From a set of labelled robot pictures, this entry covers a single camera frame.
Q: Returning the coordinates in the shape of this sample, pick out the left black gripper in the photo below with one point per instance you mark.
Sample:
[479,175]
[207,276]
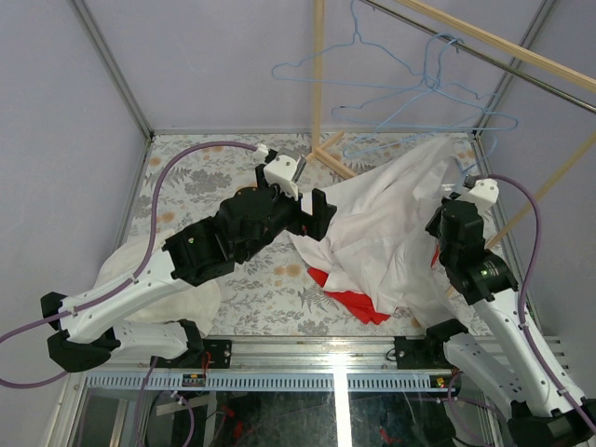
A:
[306,216]

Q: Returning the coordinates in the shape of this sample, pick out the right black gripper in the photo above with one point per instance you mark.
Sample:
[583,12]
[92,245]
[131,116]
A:
[431,224]

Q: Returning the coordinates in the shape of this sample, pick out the white button shirt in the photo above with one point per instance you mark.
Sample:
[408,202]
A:
[377,244]

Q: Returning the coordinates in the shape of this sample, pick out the blue wire hanger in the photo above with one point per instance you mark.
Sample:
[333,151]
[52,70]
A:
[481,161]
[432,104]
[504,122]
[358,61]

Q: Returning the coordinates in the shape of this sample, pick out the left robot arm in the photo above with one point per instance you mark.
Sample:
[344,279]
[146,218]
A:
[93,327]

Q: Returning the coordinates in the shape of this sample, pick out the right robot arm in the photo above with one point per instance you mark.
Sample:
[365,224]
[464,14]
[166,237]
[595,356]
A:
[540,403]

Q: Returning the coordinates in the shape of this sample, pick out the metal hanging rod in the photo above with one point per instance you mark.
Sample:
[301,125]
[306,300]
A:
[484,53]

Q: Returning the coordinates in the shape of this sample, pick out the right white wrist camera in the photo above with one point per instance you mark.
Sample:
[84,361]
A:
[481,192]

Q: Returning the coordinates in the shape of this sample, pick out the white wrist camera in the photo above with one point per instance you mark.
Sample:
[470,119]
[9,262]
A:
[284,168]
[481,192]

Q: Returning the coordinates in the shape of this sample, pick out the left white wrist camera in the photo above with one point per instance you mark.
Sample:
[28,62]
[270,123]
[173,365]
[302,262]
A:
[284,168]

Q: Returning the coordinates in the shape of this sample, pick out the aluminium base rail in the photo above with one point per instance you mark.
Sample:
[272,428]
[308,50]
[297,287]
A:
[284,363]

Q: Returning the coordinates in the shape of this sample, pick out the wooden rack frame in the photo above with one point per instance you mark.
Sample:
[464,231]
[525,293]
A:
[517,52]

